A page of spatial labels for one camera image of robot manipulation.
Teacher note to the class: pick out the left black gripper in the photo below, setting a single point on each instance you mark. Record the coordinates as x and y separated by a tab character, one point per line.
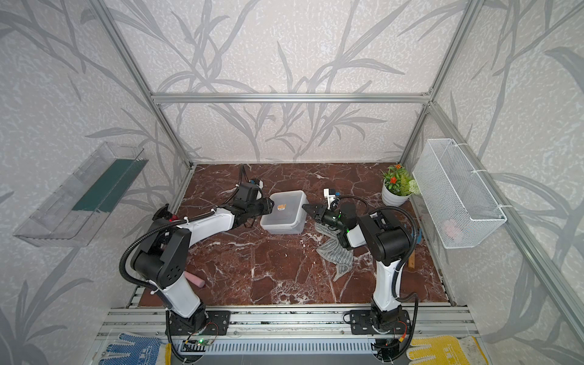
268	207

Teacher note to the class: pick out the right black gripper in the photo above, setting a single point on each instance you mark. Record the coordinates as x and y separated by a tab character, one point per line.
320	211

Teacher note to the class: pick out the translucent plastic lunch box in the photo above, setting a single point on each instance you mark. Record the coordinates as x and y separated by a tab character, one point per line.
288	215

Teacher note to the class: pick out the grey striped cloth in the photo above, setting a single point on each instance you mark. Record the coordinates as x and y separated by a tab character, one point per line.
332	251

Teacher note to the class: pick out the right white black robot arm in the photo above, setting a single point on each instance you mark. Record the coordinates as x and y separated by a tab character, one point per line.
389	233

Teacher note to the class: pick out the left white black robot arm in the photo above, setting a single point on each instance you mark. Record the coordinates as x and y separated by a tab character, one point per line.
160	255

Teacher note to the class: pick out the potted plant white pot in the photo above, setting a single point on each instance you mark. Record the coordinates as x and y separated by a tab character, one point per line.
398	186

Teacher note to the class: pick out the pink item in basket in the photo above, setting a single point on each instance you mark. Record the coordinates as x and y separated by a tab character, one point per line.
452	230

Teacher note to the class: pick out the green sheet in shelf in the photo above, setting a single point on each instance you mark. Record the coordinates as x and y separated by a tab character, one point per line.
108	190

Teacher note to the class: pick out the blue white work glove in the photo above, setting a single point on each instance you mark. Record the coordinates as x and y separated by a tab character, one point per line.
133	349

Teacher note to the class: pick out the yellow work glove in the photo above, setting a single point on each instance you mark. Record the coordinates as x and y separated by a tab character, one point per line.
446	350

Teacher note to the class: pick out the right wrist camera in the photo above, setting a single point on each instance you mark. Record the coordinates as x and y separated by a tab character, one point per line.
331	195

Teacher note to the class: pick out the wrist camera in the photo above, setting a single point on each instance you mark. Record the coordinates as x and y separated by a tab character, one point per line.
249	191
331	195

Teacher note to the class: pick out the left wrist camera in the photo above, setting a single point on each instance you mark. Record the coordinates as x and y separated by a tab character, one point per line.
249	191

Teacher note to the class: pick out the pink cylinder handle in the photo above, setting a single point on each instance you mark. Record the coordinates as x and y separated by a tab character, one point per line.
194	279

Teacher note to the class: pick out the aluminium front rail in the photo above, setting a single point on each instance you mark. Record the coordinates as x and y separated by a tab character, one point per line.
314	321

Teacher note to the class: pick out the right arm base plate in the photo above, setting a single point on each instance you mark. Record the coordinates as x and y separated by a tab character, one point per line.
369	322

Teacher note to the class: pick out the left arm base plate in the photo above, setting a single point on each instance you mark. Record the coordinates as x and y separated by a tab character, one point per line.
211	323

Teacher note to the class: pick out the white wire mesh basket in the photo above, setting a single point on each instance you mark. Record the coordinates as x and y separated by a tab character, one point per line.
453	188

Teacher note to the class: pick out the clear acrylic wall shelf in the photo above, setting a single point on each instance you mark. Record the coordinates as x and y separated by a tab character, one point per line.
55	224

